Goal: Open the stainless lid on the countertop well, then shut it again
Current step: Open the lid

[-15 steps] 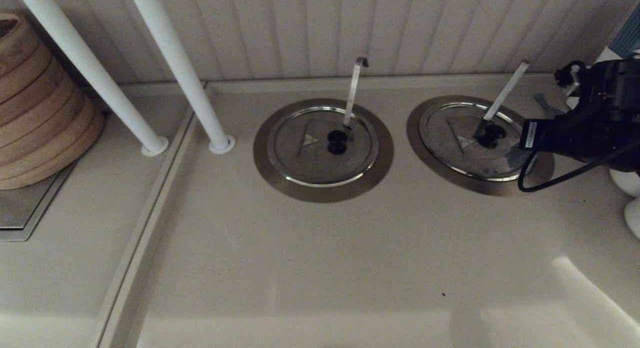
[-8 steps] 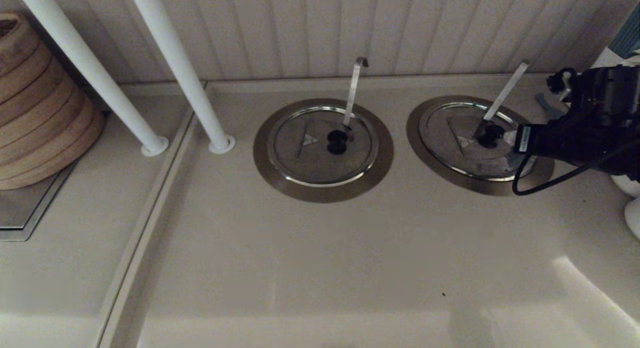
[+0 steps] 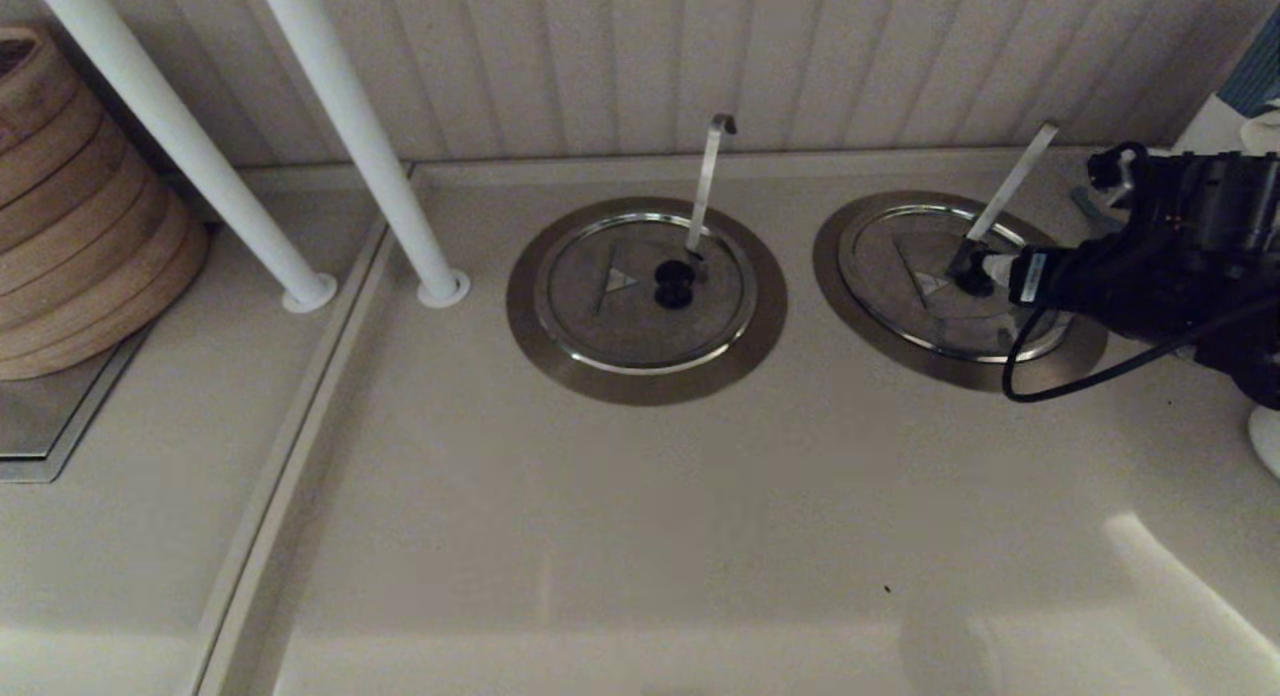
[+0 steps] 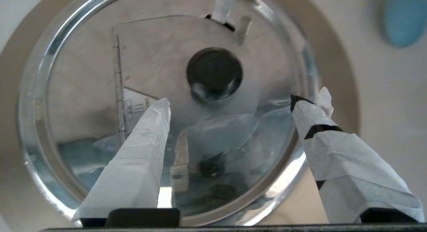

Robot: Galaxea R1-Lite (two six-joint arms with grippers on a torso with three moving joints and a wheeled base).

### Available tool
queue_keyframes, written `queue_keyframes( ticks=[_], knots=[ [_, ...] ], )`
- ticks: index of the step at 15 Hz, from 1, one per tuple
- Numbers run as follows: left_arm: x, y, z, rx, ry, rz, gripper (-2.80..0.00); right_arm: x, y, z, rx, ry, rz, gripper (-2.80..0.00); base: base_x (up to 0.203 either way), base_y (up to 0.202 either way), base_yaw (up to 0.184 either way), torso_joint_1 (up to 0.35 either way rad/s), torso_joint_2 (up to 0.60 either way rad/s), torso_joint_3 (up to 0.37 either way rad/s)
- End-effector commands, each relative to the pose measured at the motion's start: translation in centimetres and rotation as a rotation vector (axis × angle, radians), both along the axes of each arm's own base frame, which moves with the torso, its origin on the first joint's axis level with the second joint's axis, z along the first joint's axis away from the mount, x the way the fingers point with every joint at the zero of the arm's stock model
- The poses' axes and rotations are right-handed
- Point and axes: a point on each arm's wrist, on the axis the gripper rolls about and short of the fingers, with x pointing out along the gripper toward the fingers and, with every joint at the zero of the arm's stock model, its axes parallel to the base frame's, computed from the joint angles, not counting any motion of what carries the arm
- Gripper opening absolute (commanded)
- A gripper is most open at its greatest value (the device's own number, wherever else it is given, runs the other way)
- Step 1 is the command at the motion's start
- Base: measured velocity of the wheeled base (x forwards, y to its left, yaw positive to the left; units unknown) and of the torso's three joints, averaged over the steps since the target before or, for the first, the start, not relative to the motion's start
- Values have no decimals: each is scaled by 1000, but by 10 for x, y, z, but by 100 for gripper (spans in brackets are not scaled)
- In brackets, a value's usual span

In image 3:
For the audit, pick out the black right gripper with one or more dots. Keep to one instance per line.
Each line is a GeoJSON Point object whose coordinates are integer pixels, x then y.
{"type": "Point", "coordinates": [1130, 286]}

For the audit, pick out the steel lid with black knob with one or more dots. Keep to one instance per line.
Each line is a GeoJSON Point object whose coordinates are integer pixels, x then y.
{"type": "Point", "coordinates": [610, 326]}
{"type": "Point", "coordinates": [900, 266]}

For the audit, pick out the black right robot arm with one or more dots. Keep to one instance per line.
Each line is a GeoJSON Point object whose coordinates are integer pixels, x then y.
{"type": "Point", "coordinates": [1255, 366]}

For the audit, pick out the white box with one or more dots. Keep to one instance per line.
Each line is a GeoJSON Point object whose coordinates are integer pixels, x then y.
{"type": "Point", "coordinates": [1215, 131]}

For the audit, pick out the white paper napkin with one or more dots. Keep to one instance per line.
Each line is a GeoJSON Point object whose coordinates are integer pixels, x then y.
{"type": "Point", "coordinates": [1262, 134]}

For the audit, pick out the white cup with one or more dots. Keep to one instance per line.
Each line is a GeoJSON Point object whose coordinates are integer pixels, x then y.
{"type": "Point", "coordinates": [1266, 441]}

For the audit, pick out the white metal pole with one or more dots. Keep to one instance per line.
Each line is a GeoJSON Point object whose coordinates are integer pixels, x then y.
{"type": "Point", "coordinates": [365, 136]}
{"type": "Point", "coordinates": [172, 126]}

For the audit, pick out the beige counter divider strip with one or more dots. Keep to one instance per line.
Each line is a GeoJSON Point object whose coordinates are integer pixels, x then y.
{"type": "Point", "coordinates": [303, 456]}

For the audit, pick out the bamboo steamer stack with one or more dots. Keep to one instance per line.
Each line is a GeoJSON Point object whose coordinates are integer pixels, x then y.
{"type": "Point", "coordinates": [80, 226]}

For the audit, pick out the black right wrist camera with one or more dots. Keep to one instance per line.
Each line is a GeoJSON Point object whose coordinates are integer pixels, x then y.
{"type": "Point", "coordinates": [1210, 196]}

